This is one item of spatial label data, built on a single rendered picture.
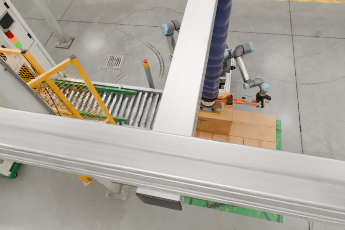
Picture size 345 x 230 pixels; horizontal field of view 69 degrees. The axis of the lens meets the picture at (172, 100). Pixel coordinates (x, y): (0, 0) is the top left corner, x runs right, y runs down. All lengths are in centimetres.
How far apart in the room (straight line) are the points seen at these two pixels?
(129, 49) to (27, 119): 470
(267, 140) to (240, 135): 34
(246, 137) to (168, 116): 281
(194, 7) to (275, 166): 64
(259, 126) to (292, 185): 310
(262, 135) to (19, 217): 350
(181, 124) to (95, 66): 454
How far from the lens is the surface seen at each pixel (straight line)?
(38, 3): 531
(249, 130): 347
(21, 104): 179
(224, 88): 418
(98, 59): 523
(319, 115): 455
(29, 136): 54
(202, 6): 93
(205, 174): 42
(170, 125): 63
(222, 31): 210
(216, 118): 303
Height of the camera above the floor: 361
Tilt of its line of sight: 57 degrees down
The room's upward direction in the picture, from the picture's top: 9 degrees counter-clockwise
